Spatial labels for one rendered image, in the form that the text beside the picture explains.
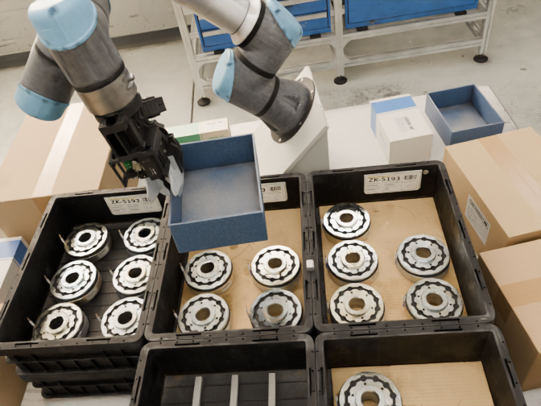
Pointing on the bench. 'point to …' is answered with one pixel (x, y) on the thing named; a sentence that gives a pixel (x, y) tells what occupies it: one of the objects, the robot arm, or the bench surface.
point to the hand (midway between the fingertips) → (173, 188)
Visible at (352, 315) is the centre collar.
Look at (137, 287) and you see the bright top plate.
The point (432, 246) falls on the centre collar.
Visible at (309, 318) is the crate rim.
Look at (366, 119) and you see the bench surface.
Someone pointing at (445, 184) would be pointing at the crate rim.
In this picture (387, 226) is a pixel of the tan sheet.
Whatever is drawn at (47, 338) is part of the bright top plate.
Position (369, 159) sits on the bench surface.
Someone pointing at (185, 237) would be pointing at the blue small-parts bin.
